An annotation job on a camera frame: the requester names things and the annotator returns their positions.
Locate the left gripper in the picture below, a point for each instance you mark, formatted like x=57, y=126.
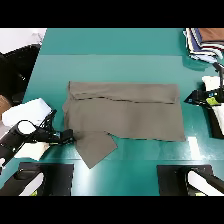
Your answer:
x=66, y=137

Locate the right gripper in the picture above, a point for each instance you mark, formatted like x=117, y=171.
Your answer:
x=200, y=97

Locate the grey T-shirt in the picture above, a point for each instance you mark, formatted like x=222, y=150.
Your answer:
x=133, y=113

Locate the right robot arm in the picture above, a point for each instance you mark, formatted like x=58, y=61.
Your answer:
x=200, y=181

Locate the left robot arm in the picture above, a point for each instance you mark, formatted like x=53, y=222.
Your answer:
x=26, y=111

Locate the striped garment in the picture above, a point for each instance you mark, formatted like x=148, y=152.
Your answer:
x=203, y=46

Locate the brown garment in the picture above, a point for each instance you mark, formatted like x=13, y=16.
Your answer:
x=213, y=34

